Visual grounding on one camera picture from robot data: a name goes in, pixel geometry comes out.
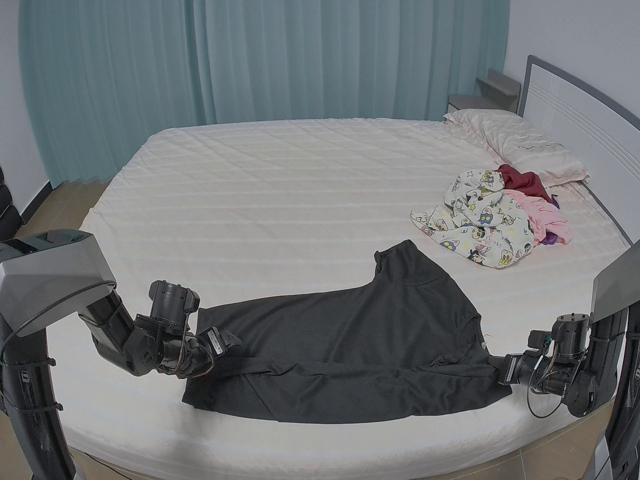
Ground black cable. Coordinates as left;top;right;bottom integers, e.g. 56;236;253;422
526;385;567;419

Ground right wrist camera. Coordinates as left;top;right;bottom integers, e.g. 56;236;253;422
528;330;555;353

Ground black padded chair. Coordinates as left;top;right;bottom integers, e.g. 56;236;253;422
0;165;24;229

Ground dark red garment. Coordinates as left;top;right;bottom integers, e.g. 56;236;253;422
495;163;554;205

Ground pink garment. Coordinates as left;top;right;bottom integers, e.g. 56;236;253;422
505;190;572;247

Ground purple garment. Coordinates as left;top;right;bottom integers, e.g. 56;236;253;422
537;194;562;247

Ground bed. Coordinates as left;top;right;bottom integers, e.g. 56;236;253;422
44;54;640;475

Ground white printed pyjama top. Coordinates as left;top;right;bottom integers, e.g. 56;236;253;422
410;166;537;270

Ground blue-green curtain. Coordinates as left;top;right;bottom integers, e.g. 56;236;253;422
202;0;512;121
19;0;218;185

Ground cream pillow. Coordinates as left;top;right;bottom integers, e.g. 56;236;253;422
442;108;592;189

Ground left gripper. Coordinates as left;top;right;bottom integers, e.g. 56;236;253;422
197;325;243;365

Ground grey bedside table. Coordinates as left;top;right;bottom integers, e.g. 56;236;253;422
447;68;522;115

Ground black T-shirt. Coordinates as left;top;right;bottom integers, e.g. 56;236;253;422
181;239;514;425

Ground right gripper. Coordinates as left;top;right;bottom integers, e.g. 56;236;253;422
492;350;532;387

